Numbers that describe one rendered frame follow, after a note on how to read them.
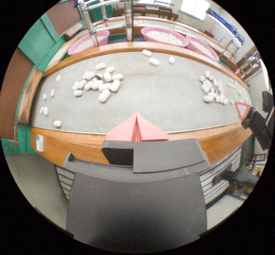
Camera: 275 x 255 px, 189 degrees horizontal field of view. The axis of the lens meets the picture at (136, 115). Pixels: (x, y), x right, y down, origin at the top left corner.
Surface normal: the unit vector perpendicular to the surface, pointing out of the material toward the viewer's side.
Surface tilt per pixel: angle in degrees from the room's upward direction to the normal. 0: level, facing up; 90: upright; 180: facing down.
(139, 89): 0
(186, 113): 0
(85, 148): 0
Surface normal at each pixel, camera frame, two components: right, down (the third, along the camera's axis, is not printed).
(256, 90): -1.00, 0.06
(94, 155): 0.00, -0.22
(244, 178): -0.54, -0.84
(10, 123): 1.00, -0.03
